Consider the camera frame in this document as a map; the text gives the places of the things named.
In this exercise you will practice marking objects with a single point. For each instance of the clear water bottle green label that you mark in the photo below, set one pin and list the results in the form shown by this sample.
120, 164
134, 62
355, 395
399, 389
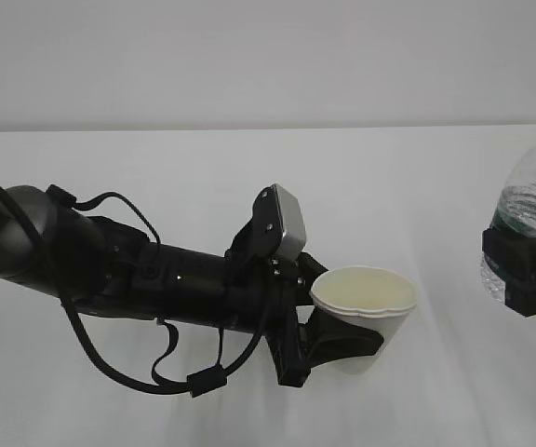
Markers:
528, 209

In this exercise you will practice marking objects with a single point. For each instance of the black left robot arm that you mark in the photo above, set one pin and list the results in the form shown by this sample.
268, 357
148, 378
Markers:
53, 243

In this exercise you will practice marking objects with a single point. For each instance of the white paper cup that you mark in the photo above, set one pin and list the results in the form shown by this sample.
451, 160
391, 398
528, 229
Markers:
367, 298

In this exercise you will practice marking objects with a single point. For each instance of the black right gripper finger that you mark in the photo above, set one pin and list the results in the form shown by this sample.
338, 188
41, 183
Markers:
510, 255

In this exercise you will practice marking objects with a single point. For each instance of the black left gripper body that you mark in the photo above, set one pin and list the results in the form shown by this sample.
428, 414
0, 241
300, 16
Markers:
278, 287

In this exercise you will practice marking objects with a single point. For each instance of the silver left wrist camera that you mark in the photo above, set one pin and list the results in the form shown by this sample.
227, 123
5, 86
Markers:
278, 228

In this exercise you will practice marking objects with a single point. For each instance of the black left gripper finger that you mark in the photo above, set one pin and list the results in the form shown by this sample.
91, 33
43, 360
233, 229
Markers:
329, 341

